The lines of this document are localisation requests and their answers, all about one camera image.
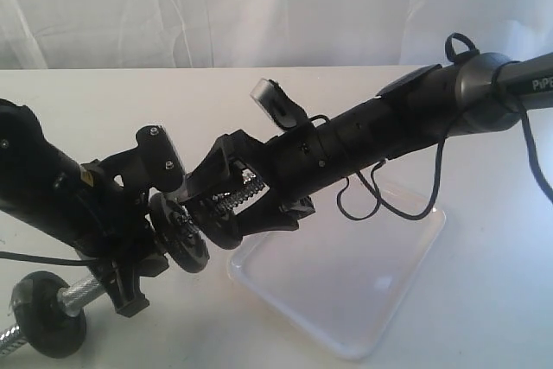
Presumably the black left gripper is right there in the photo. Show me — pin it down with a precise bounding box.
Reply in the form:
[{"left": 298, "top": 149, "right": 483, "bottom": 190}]
[{"left": 55, "top": 148, "right": 168, "bottom": 316}]

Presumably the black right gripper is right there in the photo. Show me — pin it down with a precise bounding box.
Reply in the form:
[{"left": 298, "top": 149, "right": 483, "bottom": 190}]
[{"left": 183, "top": 120, "right": 346, "bottom": 238}]

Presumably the chrome threaded dumbbell bar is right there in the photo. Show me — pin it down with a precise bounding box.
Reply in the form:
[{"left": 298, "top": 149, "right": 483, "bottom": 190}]
[{"left": 0, "top": 169, "right": 267, "bottom": 355}]

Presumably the black far-end weight plate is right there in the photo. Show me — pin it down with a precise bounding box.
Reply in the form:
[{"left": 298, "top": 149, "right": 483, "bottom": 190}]
[{"left": 10, "top": 270, "right": 87, "bottom": 359}]

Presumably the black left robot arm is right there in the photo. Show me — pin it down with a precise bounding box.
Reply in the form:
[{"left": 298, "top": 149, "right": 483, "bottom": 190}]
[{"left": 1, "top": 99, "right": 168, "bottom": 317}]

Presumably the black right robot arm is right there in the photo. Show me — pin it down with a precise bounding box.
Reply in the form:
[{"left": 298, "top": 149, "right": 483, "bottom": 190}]
[{"left": 184, "top": 52, "right": 552, "bottom": 249}]

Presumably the white rectangular plastic tray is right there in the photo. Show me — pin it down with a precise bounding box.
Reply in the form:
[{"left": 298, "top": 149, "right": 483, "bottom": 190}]
[{"left": 227, "top": 181, "right": 448, "bottom": 360}]

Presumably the white backdrop curtain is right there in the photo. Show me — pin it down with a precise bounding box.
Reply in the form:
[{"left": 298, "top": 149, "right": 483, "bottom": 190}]
[{"left": 1, "top": 0, "right": 552, "bottom": 69}]

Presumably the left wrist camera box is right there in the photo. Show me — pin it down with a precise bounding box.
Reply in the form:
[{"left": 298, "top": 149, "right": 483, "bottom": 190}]
[{"left": 136, "top": 125, "right": 185, "bottom": 193}]

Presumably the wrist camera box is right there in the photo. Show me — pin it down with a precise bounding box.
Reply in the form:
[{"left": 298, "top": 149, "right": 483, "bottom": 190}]
[
  {"left": 136, "top": 125, "right": 185, "bottom": 193},
  {"left": 250, "top": 78, "right": 309, "bottom": 131}
]

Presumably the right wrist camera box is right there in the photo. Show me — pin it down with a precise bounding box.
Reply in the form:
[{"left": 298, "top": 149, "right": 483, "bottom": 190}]
[{"left": 250, "top": 78, "right": 309, "bottom": 131}]

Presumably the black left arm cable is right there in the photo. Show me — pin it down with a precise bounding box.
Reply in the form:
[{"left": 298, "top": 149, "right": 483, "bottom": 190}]
[{"left": 0, "top": 251, "right": 109, "bottom": 266}]

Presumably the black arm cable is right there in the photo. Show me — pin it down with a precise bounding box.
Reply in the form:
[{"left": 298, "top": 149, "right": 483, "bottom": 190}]
[
  {"left": 0, "top": 251, "right": 109, "bottom": 266},
  {"left": 334, "top": 32, "right": 553, "bottom": 221}
]

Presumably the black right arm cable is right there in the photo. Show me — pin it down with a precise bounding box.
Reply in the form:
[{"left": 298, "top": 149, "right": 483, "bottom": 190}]
[{"left": 334, "top": 32, "right": 553, "bottom": 221}]

